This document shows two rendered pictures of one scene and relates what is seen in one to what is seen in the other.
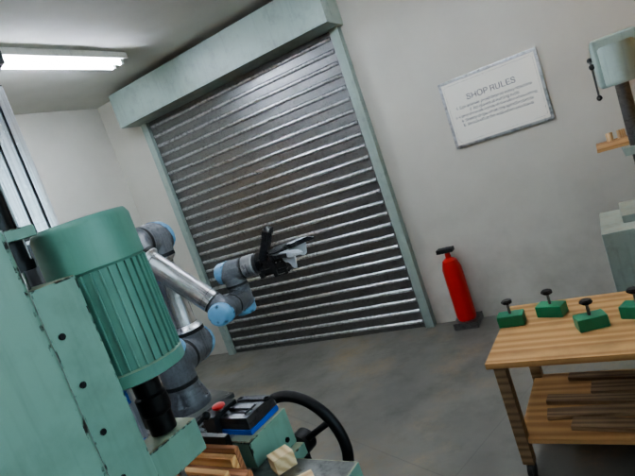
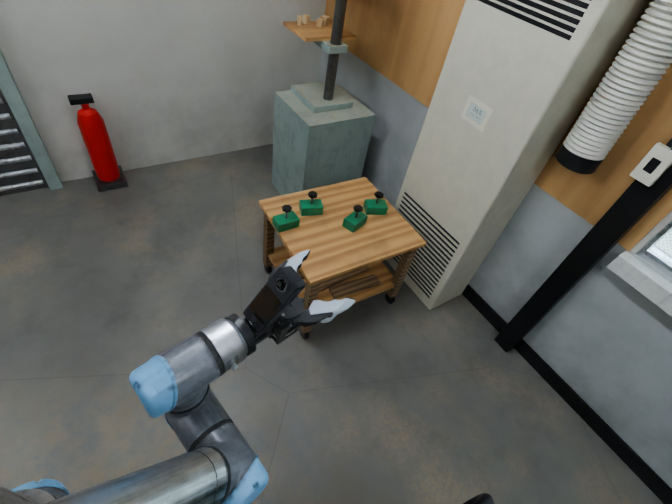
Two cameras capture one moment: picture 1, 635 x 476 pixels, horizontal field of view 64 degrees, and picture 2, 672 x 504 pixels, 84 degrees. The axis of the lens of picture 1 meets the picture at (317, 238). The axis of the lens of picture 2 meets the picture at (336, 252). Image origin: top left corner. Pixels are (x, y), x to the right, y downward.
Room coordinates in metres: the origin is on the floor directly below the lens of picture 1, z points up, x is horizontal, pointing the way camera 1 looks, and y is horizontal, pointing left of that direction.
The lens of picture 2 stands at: (1.50, 0.47, 1.76)
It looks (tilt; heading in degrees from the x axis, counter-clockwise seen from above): 46 degrees down; 288
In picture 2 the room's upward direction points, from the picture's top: 12 degrees clockwise
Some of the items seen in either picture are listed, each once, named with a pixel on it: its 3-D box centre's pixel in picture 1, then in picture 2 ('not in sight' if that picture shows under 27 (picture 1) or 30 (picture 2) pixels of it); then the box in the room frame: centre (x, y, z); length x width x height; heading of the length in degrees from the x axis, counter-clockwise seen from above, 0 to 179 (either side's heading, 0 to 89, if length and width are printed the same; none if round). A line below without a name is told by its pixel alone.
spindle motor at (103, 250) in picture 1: (110, 298); not in sight; (0.95, 0.40, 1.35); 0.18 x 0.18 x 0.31
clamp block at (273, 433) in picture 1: (251, 441); not in sight; (1.11, 0.30, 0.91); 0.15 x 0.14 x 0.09; 55
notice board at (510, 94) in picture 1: (493, 101); not in sight; (3.40, -1.39, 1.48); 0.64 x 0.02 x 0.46; 59
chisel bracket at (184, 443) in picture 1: (164, 457); not in sight; (0.94, 0.42, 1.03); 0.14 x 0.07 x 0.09; 145
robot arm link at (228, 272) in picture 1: (231, 271); (177, 374); (1.74, 0.32, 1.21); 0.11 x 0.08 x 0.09; 70
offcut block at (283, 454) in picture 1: (282, 459); not in sight; (0.99, 0.22, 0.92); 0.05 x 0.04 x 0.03; 116
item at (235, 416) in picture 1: (239, 412); not in sight; (1.12, 0.30, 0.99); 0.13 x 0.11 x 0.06; 55
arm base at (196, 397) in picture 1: (185, 393); not in sight; (1.71, 0.61, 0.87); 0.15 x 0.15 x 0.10
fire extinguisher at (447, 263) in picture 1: (457, 286); (97, 142); (3.62, -0.85, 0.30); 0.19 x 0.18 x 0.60; 149
